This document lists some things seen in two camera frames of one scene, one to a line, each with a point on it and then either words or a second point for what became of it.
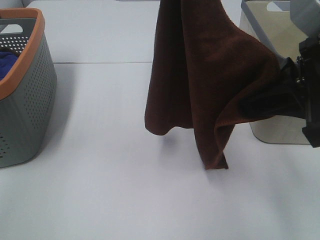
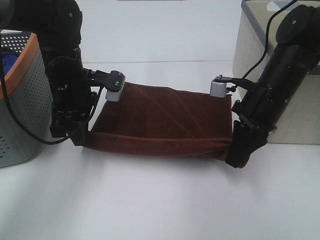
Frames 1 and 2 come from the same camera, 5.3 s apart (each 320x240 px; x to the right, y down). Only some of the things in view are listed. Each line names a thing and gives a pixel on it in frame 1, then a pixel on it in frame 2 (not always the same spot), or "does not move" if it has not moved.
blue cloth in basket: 7,60 does not move
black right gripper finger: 282,97 → 245,140
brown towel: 208,74 → 157,121
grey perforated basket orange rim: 28,93 does not move
